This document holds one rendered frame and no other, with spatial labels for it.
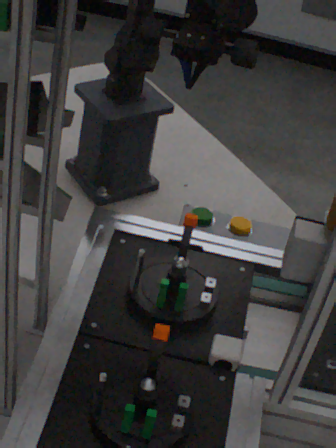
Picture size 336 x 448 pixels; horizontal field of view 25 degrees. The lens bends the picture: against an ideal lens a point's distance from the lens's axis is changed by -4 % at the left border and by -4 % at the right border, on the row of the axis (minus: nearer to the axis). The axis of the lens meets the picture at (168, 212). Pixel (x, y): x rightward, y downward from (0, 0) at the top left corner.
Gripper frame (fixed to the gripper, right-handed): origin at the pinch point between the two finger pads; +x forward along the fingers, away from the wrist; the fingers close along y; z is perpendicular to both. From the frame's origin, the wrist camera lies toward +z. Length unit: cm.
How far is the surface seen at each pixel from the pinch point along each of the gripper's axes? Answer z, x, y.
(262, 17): -280, 104, 13
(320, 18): -279, 96, 43
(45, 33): 24.5, -13.7, -17.2
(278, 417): 36, 32, 25
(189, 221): 13.4, 18.7, 4.9
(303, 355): 36.2, 18.3, 24.6
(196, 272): 15.5, 26.6, 7.8
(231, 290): 15.7, 28.4, 14.0
